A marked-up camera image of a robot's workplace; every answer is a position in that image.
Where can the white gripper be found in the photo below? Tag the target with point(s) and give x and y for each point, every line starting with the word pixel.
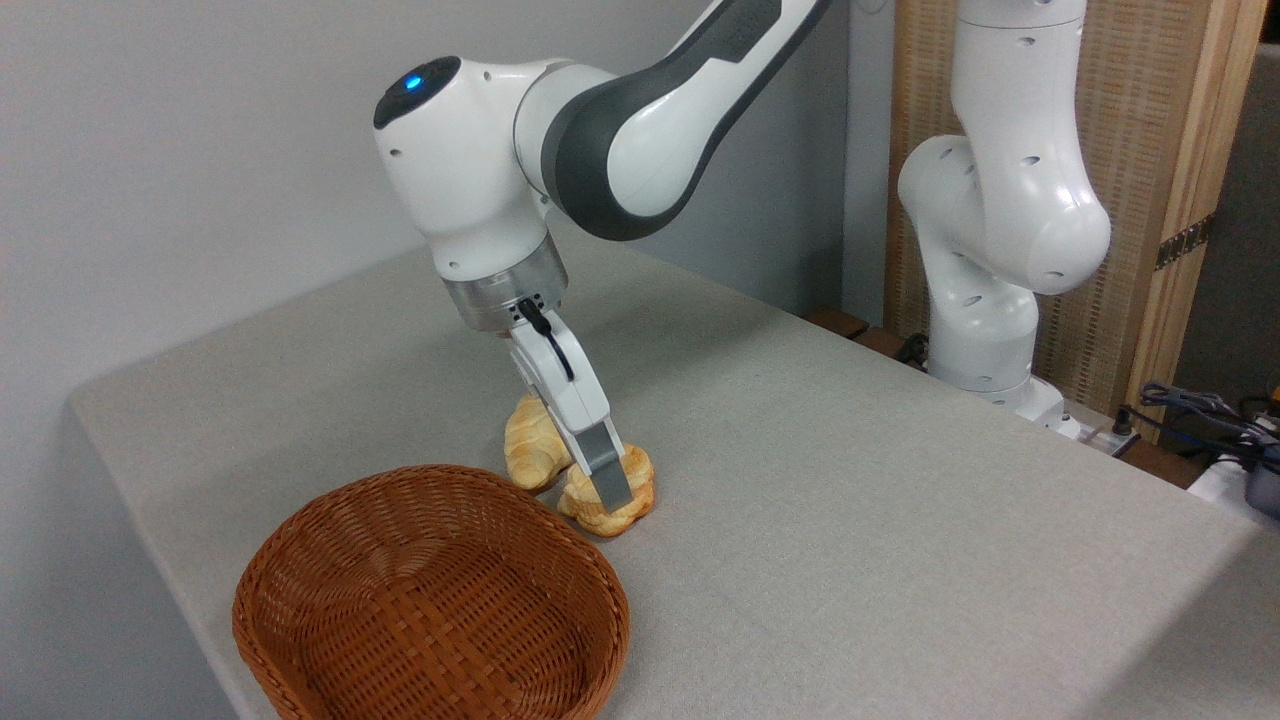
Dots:
pixel 570 395

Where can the round bread bun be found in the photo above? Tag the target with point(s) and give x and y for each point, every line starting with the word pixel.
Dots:
pixel 585 512

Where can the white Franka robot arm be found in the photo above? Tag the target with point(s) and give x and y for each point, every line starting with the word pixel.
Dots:
pixel 470 180

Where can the long braided bread loaf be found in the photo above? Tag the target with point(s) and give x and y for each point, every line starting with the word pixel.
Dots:
pixel 525 450

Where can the brown wicker basket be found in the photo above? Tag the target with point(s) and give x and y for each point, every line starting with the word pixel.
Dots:
pixel 430 600

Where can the grey tablecloth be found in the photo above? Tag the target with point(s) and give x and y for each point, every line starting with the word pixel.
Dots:
pixel 850 500

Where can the white cloth object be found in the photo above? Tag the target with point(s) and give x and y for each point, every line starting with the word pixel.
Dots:
pixel 1215 482

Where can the brass screen hinge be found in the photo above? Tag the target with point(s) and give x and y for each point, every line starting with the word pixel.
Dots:
pixel 1185 242

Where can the wooden woven folding screen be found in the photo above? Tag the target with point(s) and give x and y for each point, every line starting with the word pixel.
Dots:
pixel 1140 120

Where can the grey box device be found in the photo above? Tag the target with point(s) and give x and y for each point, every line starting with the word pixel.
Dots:
pixel 1265 485

